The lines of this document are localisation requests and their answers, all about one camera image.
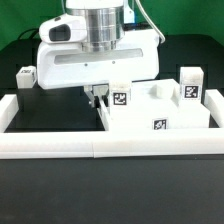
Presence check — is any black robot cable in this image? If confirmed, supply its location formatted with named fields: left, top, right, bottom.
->
left=17, top=27, right=43, bottom=41

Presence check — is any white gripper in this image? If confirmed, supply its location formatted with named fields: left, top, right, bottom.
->
left=37, top=14, right=159, bottom=108

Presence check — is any white U-shaped obstacle fence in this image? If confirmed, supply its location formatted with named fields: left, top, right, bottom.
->
left=0, top=94, right=224, bottom=159

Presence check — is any white square table top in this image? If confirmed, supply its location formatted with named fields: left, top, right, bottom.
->
left=98, top=79, right=210, bottom=132

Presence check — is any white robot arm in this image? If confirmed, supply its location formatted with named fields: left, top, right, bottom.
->
left=37, top=0, right=165, bottom=104

